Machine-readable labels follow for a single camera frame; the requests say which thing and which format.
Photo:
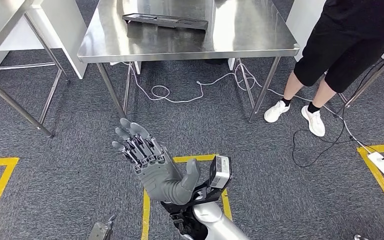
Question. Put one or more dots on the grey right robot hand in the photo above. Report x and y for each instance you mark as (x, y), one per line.
(101, 232)

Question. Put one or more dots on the long black plastic part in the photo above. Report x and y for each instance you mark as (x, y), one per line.
(165, 21)

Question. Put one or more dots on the person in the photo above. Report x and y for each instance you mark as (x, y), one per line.
(344, 33)

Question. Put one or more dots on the black camera bracket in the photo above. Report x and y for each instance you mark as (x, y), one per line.
(208, 195)

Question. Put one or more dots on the stainless steel workbench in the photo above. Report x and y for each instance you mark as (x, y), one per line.
(178, 39)

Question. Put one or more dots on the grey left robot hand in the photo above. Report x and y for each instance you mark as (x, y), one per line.
(159, 179)

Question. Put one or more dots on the white panel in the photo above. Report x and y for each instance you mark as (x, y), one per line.
(301, 20)

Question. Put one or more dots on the white power strip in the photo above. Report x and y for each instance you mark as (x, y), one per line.
(380, 163)

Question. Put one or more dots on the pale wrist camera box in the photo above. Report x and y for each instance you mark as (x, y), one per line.
(221, 172)

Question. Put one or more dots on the white cabinet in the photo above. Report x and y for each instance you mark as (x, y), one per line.
(62, 33)

